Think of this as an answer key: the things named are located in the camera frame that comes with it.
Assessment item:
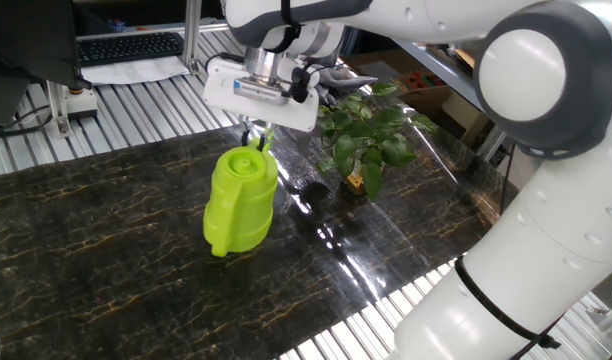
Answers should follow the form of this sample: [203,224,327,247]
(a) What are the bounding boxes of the black velcro strap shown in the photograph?
[453,254,562,350]
[265,0,303,54]

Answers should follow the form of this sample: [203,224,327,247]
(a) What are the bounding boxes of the white paper sheets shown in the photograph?
[79,54,191,86]

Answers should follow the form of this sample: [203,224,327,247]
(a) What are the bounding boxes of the aluminium table frame beam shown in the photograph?
[395,39,487,109]

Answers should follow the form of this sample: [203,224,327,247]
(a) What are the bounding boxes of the silver blue-tipped flange bracket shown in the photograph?
[233,77,292,107]

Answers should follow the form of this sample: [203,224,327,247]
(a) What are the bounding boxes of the black marble pattern mat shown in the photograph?
[0,97,517,360]

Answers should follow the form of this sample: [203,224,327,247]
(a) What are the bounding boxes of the aluminium table frame leg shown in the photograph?
[475,124,507,162]

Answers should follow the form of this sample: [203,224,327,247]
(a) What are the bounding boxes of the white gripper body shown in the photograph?
[202,57,322,134]

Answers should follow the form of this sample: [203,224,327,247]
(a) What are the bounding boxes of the open cardboard box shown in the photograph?
[343,47,492,147]

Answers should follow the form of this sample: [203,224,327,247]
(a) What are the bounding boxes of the black computer keyboard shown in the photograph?
[76,31,186,69]

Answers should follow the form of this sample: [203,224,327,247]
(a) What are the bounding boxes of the lime green watering can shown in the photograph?
[202,127,280,259]

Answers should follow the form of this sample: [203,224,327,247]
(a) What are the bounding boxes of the aluminium frame post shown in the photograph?
[182,0,204,76]

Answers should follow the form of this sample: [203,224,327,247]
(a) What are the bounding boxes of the green leafy potted plant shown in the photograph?
[315,82,440,203]

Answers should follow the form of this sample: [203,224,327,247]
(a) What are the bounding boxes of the short aluminium bracket post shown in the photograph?
[45,80,73,139]

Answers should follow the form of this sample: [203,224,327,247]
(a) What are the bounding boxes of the colourful small parts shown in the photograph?
[403,69,437,92]

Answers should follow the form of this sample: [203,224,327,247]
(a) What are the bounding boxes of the grey crumpled cloth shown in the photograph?
[315,64,380,101]

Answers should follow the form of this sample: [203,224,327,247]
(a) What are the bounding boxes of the white base block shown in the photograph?
[65,87,99,121]

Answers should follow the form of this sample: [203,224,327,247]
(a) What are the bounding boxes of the black computer monitor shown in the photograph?
[0,0,93,127]

